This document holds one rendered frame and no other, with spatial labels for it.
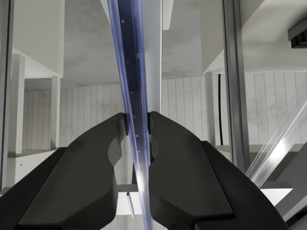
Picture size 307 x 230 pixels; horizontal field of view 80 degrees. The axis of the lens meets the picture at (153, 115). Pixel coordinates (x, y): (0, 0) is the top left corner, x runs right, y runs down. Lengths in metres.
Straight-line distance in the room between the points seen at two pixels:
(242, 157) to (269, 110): 2.81
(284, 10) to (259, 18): 0.06
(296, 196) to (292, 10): 0.45
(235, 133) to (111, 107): 3.17
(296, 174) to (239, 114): 0.22
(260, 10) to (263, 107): 2.82
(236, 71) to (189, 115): 2.63
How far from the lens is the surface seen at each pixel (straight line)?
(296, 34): 0.71
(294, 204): 0.48
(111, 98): 3.63
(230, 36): 0.64
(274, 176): 0.79
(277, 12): 0.64
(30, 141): 4.73
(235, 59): 0.62
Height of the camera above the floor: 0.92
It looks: 5 degrees down
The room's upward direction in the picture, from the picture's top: 179 degrees clockwise
